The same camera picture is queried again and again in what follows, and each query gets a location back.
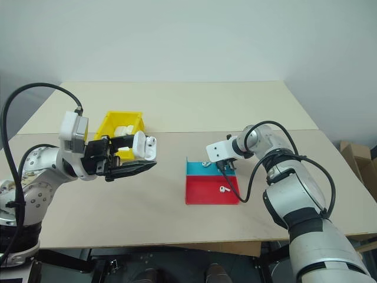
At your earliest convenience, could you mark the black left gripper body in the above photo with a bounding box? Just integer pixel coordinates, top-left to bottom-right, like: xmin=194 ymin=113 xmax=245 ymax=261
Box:
xmin=80 ymin=136 xmax=121 ymax=182

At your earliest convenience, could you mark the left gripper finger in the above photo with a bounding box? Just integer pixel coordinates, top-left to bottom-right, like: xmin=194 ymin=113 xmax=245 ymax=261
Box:
xmin=106 ymin=160 xmax=157 ymax=182
xmin=110 ymin=134 xmax=135 ymax=149

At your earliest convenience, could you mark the yellow plastic bin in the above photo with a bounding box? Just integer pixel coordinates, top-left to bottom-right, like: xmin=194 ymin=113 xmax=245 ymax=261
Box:
xmin=93 ymin=110 xmax=147 ymax=162

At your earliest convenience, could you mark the red and blue tray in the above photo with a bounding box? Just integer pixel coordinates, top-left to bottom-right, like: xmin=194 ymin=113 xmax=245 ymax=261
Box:
xmin=184 ymin=156 xmax=241 ymax=205

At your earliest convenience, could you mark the brown cardboard box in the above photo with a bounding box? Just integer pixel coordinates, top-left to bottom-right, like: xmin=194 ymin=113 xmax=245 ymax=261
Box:
xmin=340 ymin=140 xmax=377 ymax=205

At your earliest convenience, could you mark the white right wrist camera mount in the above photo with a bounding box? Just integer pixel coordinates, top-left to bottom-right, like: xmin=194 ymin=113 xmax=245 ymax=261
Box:
xmin=205 ymin=136 xmax=240 ymax=163

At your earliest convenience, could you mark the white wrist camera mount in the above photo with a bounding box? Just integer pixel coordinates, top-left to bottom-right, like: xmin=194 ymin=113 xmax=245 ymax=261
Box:
xmin=205 ymin=136 xmax=240 ymax=163
xmin=58 ymin=110 xmax=92 ymax=181

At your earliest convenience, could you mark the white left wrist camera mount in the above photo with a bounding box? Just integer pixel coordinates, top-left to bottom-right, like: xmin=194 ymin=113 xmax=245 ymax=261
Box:
xmin=58 ymin=110 xmax=92 ymax=181

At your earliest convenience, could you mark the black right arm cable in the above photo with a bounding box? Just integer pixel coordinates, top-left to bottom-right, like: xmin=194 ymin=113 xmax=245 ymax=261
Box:
xmin=217 ymin=120 xmax=337 ymax=219

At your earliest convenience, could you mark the black table frame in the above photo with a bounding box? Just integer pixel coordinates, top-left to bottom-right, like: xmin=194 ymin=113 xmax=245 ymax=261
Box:
xmin=37 ymin=239 xmax=291 ymax=283

